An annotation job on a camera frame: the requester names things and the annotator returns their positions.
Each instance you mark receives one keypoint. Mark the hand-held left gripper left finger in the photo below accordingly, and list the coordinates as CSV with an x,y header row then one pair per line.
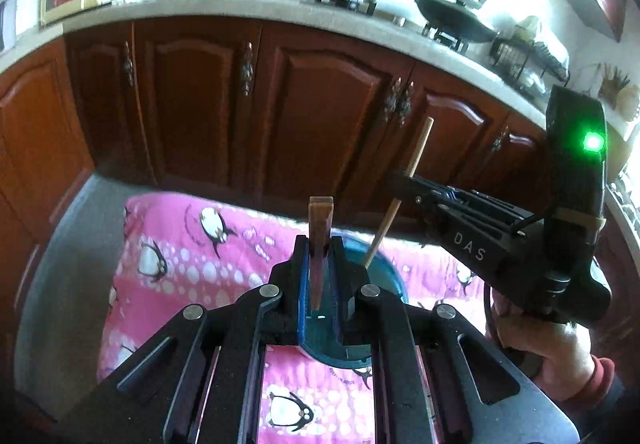
x,y
303,284

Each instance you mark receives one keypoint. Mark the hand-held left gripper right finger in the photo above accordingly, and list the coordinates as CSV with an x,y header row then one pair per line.
x,y
335,281

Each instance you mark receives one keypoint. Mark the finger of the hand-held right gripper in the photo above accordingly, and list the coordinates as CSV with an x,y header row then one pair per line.
x,y
415,189

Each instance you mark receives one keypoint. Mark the wooden chopstick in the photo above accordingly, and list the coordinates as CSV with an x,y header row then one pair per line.
x,y
419,144

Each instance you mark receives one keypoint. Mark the teal cup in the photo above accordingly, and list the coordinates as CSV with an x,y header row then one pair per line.
x,y
385,274

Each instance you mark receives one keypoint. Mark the person's right hand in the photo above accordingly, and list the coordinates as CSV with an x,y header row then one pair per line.
x,y
545,349

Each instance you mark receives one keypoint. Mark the round woven trivet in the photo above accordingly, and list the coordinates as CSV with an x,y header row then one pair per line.
x,y
629,104

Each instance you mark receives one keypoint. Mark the pink penguin printed blanket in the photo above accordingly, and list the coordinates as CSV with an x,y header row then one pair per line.
x,y
190,264

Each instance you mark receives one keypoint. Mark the utensil holder with chopsticks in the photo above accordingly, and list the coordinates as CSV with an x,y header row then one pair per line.
x,y
612,84

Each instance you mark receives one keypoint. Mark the row of brown cabinet doors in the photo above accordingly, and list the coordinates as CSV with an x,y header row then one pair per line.
x,y
310,109

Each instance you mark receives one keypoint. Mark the black wok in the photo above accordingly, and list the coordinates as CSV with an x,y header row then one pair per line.
x,y
455,16

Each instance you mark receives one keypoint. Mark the gas stove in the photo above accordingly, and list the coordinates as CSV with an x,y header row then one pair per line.
x,y
345,0

